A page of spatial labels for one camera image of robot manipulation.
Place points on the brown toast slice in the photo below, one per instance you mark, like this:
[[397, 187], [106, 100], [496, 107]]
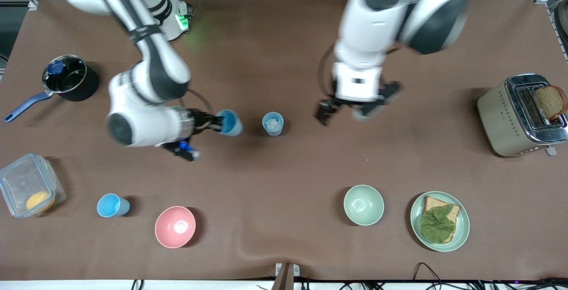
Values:
[[550, 101]]

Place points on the brown table cloth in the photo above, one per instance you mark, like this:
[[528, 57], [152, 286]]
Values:
[[284, 183]]

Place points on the orange round food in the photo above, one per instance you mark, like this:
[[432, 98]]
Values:
[[39, 201]]

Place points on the clear plastic food container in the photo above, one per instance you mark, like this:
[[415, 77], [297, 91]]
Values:
[[22, 183]]

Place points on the pale green bowl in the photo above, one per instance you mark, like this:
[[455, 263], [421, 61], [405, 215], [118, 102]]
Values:
[[364, 205]]

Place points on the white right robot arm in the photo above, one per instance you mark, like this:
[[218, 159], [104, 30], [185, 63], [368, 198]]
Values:
[[146, 77]]

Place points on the pale green plate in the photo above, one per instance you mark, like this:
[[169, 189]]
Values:
[[462, 225]]

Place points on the brown bread slice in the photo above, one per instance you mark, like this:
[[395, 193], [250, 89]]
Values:
[[450, 212]]

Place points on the green lettuce leaf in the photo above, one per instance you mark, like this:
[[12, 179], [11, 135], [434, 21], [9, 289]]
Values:
[[437, 225]]

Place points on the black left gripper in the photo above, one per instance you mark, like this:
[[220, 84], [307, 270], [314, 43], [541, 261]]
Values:
[[333, 104]]

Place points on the crumpled white paper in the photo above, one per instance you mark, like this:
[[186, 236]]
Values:
[[273, 125]]

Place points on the metal table edge bracket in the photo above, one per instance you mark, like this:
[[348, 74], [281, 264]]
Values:
[[286, 274]]

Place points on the beige and chrome toaster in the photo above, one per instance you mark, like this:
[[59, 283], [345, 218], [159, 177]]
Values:
[[499, 117]]

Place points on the pink bowl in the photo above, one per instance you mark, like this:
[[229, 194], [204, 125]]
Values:
[[175, 227]]

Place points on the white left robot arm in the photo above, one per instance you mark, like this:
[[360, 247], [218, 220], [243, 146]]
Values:
[[372, 24]]

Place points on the light blue cup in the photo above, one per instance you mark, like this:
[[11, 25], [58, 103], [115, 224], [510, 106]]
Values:
[[112, 205], [231, 123]]

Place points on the blue cup with white paper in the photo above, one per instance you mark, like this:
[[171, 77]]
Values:
[[272, 125]]

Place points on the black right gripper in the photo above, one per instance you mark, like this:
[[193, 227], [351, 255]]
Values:
[[198, 119]]

